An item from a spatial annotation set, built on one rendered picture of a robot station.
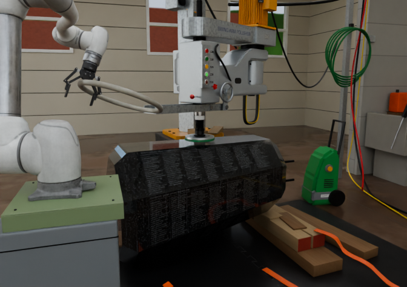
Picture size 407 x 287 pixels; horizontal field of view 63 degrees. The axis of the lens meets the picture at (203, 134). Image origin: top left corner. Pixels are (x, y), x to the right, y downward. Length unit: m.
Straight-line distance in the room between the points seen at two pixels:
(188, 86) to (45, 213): 1.42
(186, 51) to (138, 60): 5.98
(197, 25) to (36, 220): 1.57
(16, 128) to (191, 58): 1.30
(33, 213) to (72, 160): 0.22
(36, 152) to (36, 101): 7.06
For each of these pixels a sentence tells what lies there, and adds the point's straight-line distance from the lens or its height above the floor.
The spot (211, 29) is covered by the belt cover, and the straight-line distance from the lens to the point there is 2.34.
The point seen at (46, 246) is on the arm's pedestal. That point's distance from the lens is 1.27.
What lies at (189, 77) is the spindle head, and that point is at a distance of 2.32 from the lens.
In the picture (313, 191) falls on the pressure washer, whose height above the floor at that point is 0.16.
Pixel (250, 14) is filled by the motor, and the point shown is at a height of 1.80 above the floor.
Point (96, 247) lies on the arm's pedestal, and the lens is 1.27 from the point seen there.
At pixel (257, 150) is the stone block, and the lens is 2.53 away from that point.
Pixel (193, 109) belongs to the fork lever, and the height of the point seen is 1.09.
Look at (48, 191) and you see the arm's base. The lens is 1.33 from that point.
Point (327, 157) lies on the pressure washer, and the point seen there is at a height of 0.52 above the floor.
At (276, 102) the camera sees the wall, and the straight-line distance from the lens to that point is 9.47.
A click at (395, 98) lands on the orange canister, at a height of 1.05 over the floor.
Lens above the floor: 1.28
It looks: 9 degrees down
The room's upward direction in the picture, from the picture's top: straight up
